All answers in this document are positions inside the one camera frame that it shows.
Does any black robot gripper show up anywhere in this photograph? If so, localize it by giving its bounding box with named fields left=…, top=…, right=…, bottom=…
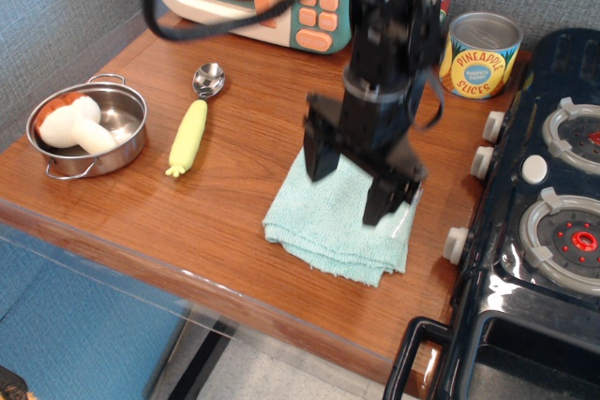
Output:
left=304, top=77, right=427, bottom=226

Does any light blue cloth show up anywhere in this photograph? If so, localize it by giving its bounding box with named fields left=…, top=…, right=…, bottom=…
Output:
left=262, top=151, right=418, bottom=288

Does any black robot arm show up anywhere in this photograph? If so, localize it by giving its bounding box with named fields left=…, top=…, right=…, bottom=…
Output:
left=304, top=0, right=443, bottom=226

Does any grey stove knob bottom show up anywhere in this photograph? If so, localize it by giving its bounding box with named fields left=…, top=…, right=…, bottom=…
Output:
left=443, top=228, right=469, bottom=265

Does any grey stove knob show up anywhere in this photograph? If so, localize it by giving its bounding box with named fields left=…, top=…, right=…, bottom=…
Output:
left=482, top=111, right=505, bottom=143
left=443, top=228, right=469, bottom=265
left=471, top=146, right=494, bottom=180

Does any grey stove knob middle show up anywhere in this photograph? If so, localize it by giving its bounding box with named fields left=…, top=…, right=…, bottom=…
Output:
left=471, top=146, right=494, bottom=180

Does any grey stove knob top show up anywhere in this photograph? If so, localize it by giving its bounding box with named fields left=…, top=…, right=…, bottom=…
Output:
left=482, top=111, right=505, bottom=143

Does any pineapple slices can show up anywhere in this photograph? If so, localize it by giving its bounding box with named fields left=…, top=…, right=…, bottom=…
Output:
left=439, top=11, right=523, bottom=99

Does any tomato sauce can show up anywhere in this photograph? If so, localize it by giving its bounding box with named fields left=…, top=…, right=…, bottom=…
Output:
left=440, top=0, right=452, bottom=36

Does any black toy stove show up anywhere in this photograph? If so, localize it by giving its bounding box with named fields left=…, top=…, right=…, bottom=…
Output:
left=384, top=28, right=599, bottom=399

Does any teal toy microwave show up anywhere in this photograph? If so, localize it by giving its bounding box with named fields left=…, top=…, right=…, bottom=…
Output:
left=148, top=0, right=357, bottom=55

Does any small steel pot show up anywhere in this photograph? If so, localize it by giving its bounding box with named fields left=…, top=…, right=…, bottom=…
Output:
left=26, top=74, right=148, bottom=181

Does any white plush mushroom toy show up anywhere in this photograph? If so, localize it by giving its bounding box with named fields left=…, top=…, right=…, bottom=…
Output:
left=34, top=91, right=118, bottom=155

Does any yellow handled metal spoon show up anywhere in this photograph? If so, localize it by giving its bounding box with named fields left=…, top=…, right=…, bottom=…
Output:
left=165, top=63, right=226, bottom=178

